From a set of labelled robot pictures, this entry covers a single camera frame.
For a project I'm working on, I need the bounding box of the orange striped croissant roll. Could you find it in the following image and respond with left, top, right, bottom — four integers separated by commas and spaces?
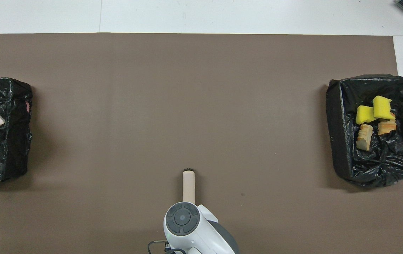
377, 113, 397, 135

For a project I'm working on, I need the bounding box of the notched yellow sponge chunk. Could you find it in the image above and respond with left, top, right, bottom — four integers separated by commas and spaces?
355, 105, 377, 125

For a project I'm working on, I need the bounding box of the beige brush with black bristles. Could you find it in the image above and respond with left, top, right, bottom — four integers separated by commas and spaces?
182, 169, 196, 206

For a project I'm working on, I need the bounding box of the pale striped croissant roll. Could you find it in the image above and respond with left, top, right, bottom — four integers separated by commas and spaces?
356, 123, 374, 151

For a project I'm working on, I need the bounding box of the black bag lined bin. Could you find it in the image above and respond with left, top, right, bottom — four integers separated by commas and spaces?
0, 78, 33, 183
326, 73, 403, 188

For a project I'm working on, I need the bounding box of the yellow and green sponge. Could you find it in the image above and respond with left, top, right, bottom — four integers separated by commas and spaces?
372, 95, 392, 120

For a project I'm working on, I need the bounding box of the brown table mat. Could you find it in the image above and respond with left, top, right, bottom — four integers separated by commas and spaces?
0, 34, 403, 254

